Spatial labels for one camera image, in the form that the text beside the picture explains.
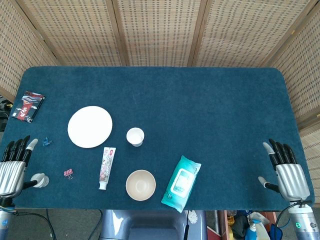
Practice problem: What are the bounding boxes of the black red snack packet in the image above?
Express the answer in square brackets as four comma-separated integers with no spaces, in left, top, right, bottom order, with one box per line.
[11,90,47,124]

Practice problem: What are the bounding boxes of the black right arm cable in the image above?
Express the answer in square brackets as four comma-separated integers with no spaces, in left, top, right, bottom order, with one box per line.
[274,201,311,229]

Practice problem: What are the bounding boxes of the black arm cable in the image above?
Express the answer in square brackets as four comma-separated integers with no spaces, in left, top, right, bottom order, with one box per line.
[9,210,56,240]
[274,201,311,229]

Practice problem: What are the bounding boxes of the grey metal table leg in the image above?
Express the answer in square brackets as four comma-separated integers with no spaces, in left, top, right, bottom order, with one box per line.
[214,209,223,236]

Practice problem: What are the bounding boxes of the floral toothpaste tube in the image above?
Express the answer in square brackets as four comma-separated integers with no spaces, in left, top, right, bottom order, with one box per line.
[98,146,117,191]

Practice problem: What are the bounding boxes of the beige bowl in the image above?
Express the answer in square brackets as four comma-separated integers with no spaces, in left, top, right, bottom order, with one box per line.
[125,169,157,202]

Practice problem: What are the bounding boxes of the black equipment beside table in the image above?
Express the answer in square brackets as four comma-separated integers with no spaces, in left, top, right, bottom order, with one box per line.
[0,95,14,132]

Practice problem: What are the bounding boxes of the white round disc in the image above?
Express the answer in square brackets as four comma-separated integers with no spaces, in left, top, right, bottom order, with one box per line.
[187,209,200,225]

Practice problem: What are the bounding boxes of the dark blue table carpet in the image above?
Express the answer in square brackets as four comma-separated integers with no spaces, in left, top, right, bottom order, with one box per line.
[0,66,316,211]

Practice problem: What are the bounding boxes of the blue white spray bottle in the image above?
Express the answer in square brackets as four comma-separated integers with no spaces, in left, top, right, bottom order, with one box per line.
[244,219,259,240]

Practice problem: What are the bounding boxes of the bamboo folding screen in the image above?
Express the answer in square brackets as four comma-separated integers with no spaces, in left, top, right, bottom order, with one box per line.
[0,0,320,205]

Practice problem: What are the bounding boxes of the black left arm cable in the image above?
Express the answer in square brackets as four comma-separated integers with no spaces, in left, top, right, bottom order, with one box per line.
[9,210,56,240]

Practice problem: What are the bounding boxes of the black cable on base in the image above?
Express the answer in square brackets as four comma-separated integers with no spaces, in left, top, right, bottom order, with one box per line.
[183,210,190,240]

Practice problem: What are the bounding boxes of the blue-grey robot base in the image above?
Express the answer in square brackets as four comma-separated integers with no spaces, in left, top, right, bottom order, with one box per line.
[99,209,208,240]

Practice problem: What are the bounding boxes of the small white cup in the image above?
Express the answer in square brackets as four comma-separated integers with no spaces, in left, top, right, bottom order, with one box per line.
[126,127,145,148]

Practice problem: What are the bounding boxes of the red storage crate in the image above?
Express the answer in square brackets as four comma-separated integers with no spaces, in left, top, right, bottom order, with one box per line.
[216,209,279,240]

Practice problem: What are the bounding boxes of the teal wet wipes pack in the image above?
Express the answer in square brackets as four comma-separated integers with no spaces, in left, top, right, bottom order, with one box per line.
[160,155,202,214]

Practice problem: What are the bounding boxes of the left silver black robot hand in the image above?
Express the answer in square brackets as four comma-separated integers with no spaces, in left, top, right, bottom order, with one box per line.
[0,135,50,198]

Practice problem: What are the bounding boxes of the white round plate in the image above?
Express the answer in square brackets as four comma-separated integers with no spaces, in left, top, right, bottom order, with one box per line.
[67,105,113,149]

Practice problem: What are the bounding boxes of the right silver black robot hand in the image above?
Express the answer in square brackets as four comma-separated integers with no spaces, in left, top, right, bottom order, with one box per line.
[258,138,312,202]

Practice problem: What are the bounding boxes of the blue cloth bag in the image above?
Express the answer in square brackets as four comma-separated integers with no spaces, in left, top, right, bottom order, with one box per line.
[269,223,284,240]

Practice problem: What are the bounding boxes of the small white round jar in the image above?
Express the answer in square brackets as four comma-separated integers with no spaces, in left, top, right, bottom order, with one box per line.
[29,173,50,188]

